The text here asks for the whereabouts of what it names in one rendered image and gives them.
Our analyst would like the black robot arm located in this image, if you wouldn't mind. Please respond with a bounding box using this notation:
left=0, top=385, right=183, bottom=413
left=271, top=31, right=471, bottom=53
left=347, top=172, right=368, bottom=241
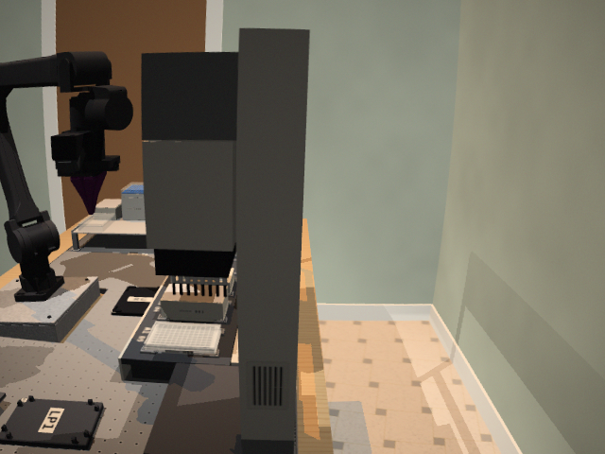
left=0, top=51, right=133, bottom=302

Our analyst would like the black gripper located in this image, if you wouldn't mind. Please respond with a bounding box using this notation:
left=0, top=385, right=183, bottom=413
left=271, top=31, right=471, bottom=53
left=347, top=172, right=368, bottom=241
left=56, top=155, right=120, bottom=215

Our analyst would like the white translucent plate lid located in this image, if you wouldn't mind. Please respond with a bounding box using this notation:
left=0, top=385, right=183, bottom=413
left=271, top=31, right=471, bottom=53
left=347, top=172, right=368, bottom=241
left=144, top=321, right=221, bottom=352

